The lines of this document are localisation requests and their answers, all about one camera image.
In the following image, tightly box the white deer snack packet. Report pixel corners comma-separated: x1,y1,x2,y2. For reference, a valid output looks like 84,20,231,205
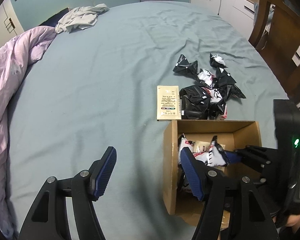
192,135,229,167

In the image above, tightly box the white red snack packet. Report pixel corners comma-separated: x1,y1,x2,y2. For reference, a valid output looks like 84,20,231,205
207,89,227,120

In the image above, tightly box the black-white snack packet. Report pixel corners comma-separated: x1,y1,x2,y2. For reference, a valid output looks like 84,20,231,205
213,67,246,101
197,69,214,88
210,53,227,68

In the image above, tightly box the beige sachet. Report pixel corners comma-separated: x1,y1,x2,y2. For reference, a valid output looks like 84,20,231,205
157,86,181,120

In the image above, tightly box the black triangular snack packet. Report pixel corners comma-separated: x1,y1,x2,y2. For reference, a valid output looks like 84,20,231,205
173,54,198,77

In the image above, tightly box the person's right hand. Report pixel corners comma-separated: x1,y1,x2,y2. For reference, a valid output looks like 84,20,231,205
287,215,300,233

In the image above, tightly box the brown cardboard box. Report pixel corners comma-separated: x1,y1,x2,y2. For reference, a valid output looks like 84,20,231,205
163,120,262,226

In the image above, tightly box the teal bed sheet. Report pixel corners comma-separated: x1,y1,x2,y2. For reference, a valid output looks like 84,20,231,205
6,1,287,239

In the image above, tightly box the white cabinet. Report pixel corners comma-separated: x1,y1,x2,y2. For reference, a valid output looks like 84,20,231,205
189,0,300,68

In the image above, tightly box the brown wooden chair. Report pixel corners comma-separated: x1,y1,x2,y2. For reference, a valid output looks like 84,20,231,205
249,0,300,98

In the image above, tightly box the lilac duvet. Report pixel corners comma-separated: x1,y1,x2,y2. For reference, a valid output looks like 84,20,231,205
0,26,57,239

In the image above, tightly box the grey crumpled garment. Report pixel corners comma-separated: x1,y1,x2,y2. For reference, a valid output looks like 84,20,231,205
55,3,109,34

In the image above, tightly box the white door with handle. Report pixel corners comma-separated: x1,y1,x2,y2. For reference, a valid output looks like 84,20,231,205
0,0,24,48

